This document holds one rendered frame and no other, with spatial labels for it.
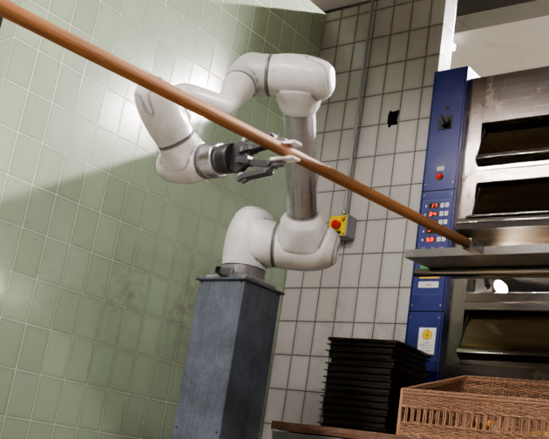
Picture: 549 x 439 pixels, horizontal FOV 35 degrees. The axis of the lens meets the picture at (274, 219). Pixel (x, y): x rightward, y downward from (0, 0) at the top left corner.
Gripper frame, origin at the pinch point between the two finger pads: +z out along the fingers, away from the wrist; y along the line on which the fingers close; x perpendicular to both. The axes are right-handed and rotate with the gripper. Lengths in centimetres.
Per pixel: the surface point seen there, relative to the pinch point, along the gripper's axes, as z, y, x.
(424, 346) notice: -45, 26, -149
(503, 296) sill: -16, 6, -154
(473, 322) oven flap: -28, 16, -155
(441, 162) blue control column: -47, -50, -153
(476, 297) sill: -27, 6, -153
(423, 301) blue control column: -48, 9, -150
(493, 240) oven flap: -20, -15, -151
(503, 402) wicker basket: 10, 48, -103
